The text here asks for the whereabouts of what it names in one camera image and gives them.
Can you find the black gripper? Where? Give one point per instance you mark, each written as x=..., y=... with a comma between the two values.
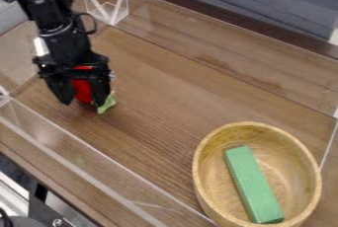
x=58, y=74

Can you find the red plush strawberry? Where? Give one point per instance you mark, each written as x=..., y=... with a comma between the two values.
x=84, y=72

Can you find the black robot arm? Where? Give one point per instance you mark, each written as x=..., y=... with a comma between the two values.
x=60, y=29

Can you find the green rectangular block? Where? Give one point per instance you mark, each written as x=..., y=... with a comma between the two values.
x=255, y=191

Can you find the wooden oval bowl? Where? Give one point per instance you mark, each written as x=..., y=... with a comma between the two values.
x=286, y=162

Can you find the clear acrylic corner bracket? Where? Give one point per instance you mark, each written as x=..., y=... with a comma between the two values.
x=107, y=12

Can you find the clear acrylic enclosure wall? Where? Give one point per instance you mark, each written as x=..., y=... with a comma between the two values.
x=110, y=194

